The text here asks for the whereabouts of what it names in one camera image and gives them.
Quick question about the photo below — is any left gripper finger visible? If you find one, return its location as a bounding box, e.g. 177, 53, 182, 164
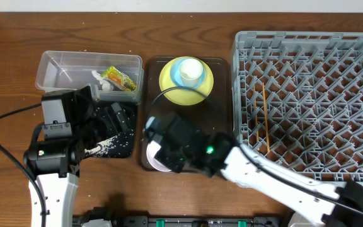
110, 102, 130, 132
101, 106, 118, 137

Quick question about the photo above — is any white bowl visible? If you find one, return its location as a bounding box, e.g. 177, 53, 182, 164
146, 141, 171, 172

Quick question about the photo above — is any pile of rice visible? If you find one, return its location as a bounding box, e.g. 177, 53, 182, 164
85, 129, 135, 158

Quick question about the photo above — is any white tissue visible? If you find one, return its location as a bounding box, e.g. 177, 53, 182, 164
91, 71, 114, 91

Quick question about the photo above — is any green orange snack wrapper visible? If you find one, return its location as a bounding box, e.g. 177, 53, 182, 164
101, 66, 136, 91

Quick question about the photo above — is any light blue bowl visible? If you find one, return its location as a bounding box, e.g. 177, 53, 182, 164
170, 57, 205, 88

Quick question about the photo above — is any grey dishwasher rack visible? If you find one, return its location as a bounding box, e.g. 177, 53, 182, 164
231, 31, 363, 186

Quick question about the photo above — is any cream white cup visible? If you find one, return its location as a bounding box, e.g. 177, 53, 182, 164
178, 58, 204, 88

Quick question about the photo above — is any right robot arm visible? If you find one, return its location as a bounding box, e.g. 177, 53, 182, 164
143, 113, 363, 226

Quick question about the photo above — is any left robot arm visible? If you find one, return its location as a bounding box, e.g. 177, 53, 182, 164
23, 87, 137, 226

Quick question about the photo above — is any black waste tray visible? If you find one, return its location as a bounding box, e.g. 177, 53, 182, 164
83, 98, 138, 159

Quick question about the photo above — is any yellow plate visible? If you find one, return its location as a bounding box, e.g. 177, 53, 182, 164
158, 56, 215, 107

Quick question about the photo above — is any clear plastic bin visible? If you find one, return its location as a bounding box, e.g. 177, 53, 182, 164
35, 50, 144, 105

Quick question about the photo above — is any brown serving tray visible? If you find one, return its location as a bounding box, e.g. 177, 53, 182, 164
141, 56, 233, 135

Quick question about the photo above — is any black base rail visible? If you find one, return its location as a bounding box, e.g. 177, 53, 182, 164
72, 207, 282, 227

